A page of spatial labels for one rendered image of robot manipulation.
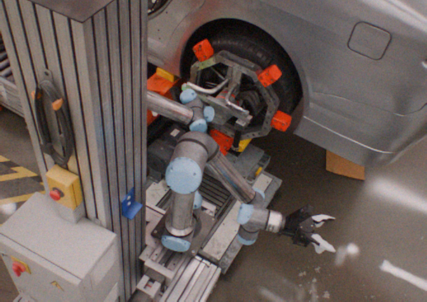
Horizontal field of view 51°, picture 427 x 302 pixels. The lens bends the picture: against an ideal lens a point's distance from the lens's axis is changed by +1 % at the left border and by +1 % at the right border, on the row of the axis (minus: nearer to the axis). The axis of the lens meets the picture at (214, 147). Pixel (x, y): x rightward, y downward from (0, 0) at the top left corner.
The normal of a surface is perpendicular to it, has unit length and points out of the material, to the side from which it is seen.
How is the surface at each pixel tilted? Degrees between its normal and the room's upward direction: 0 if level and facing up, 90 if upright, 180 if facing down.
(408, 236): 0
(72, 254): 0
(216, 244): 0
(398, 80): 90
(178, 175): 83
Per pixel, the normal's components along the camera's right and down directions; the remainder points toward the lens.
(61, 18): -0.45, 0.63
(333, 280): 0.12, -0.66
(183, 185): -0.20, 0.62
